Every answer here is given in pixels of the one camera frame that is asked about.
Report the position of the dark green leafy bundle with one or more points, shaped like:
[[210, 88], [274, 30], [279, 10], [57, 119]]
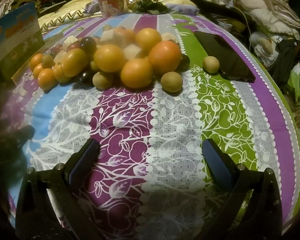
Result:
[[150, 6]]

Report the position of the pale speckled cube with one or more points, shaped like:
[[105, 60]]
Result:
[[70, 40], [109, 34], [131, 50]]

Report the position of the large orange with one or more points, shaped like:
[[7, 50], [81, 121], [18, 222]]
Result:
[[148, 38], [109, 58]]

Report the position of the green plastic bag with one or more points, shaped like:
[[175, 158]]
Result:
[[296, 80]]

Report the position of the dark clothing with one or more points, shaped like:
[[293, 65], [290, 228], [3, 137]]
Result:
[[285, 55]]

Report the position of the red plum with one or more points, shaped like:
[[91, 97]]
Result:
[[73, 46]]

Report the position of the cream quilt zigzag trim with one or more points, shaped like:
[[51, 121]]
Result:
[[72, 7]]

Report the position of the dark plum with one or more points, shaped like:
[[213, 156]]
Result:
[[87, 44], [86, 78]]

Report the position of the pile of oranges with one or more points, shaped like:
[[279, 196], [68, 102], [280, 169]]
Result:
[[165, 56]]

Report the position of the floral striped bed sheet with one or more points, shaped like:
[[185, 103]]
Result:
[[165, 130]]

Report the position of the blue cardboard box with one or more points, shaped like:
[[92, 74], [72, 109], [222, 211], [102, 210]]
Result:
[[15, 37]]

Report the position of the purple tissue pack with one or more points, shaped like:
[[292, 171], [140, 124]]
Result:
[[183, 9]]

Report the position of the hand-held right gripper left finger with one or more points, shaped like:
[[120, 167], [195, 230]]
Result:
[[82, 162]]

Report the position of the black side table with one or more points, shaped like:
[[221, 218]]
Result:
[[215, 12]]

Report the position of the pink printed carton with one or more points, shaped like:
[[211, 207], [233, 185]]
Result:
[[111, 5]]

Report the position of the purple printed pack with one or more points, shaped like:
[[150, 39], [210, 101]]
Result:
[[92, 6]]

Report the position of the small orange tangerine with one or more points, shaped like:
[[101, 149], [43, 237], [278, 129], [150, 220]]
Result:
[[47, 79]]

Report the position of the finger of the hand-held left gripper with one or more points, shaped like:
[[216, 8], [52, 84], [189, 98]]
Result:
[[20, 135]]

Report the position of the white fluffy blanket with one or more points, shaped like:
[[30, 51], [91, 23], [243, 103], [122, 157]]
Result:
[[265, 12]]

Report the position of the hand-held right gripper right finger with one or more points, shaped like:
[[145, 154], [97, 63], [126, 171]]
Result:
[[216, 165]]

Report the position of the pale peach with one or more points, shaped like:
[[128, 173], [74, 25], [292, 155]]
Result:
[[123, 33]]

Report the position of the black smartphone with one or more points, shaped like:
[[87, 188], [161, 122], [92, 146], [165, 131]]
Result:
[[222, 55]]

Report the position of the brown longan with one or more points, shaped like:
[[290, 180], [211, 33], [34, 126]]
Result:
[[211, 64], [103, 80], [171, 80], [94, 65], [47, 61]]

